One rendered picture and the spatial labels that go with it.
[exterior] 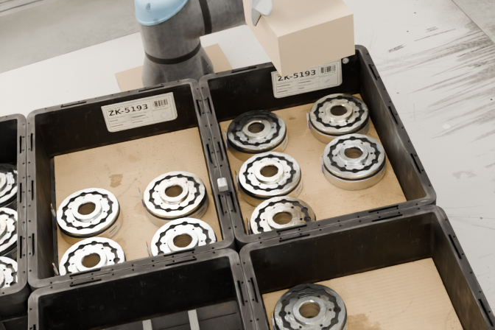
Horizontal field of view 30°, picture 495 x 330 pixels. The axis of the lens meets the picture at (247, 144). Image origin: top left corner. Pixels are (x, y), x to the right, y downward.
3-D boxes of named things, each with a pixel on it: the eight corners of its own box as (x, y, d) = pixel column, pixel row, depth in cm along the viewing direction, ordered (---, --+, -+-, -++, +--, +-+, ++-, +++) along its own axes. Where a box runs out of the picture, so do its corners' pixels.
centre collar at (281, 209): (264, 212, 145) (263, 209, 144) (294, 205, 145) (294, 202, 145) (270, 235, 141) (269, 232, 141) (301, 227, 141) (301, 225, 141)
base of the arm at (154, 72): (132, 72, 197) (124, 34, 190) (198, 49, 200) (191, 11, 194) (158, 111, 186) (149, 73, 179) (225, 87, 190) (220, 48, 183)
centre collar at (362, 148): (334, 148, 153) (334, 146, 153) (363, 141, 154) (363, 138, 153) (344, 168, 150) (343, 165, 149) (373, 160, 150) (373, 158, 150)
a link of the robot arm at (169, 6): (135, 33, 190) (124, -24, 181) (198, 16, 192) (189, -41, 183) (149, 65, 181) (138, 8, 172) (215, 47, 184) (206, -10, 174)
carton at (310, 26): (245, 21, 150) (240, -18, 145) (314, 1, 152) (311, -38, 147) (281, 77, 138) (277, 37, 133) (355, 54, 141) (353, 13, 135)
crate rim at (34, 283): (29, 121, 160) (26, 110, 159) (199, 86, 162) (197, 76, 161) (32, 300, 131) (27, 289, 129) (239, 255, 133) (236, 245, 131)
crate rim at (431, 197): (199, 86, 162) (197, 76, 161) (364, 53, 164) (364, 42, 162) (239, 255, 133) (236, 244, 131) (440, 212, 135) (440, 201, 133)
